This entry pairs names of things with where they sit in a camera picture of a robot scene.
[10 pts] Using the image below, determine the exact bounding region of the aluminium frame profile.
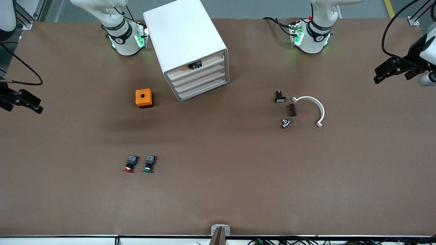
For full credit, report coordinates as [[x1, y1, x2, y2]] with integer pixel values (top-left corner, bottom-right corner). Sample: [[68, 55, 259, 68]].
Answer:
[[408, 0, 436, 26], [15, 0, 46, 31]]

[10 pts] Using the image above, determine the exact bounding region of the white drawer cabinet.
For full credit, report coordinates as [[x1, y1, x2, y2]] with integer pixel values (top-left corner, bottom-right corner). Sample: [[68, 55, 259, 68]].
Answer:
[[143, 0, 230, 102]]

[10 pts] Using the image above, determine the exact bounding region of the white curved plastic clamp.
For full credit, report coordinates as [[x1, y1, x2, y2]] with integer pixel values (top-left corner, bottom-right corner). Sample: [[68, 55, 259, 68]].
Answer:
[[292, 96, 325, 128]]

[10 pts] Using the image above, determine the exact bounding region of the green push button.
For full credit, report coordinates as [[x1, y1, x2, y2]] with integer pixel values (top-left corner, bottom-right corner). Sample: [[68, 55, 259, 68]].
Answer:
[[142, 155, 156, 173]]

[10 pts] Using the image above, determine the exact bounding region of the orange button enclosure box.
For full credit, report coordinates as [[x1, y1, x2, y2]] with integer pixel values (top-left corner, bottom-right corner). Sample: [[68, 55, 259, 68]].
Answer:
[[135, 88, 154, 109]]

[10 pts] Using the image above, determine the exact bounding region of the brown post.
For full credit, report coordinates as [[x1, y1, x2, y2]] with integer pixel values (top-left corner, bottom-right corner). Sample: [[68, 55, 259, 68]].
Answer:
[[208, 227, 227, 245]]

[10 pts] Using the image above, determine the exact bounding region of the black base cable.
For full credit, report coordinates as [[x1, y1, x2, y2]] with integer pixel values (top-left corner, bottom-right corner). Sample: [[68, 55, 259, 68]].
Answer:
[[262, 16, 294, 36]]

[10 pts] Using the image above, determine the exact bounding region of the red push button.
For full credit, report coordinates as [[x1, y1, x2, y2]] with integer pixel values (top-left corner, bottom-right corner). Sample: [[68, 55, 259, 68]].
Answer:
[[123, 155, 138, 173]]

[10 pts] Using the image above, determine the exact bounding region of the white table edge rail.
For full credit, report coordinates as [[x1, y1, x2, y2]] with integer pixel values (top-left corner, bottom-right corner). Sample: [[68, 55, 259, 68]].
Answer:
[[0, 235, 436, 245]]

